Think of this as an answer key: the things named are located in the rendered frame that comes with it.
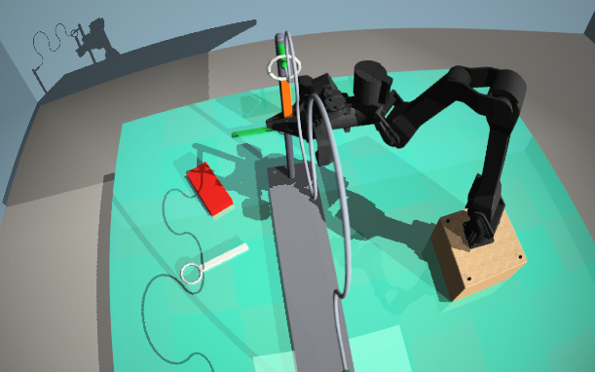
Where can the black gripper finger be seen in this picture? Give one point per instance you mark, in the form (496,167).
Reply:
(289,125)
(281,116)

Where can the white loop with orange handle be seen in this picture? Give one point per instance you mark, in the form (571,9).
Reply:
(287,108)

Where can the white loop with flat handle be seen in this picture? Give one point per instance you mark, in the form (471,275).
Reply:
(217,260)

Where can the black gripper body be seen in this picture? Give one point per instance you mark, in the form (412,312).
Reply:
(344,121)

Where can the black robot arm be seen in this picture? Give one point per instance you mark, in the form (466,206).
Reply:
(502,105)

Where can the red flat block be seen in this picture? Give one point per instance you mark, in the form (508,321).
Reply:
(209,188)

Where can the green bar with white loop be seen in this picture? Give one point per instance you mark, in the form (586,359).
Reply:
(246,132)

